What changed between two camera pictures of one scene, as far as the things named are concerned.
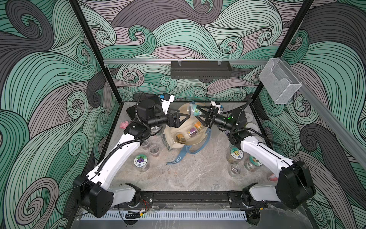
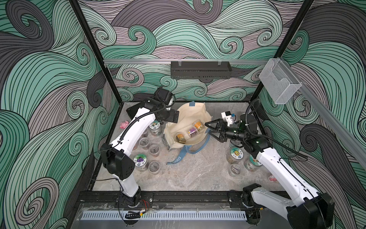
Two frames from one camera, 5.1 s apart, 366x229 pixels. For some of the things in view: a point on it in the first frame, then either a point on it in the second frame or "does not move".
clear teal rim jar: (252, 163) does not move
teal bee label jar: (193, 110) -> (154, 167)
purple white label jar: (193, 132) does not move
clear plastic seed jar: (154, 150) does not move
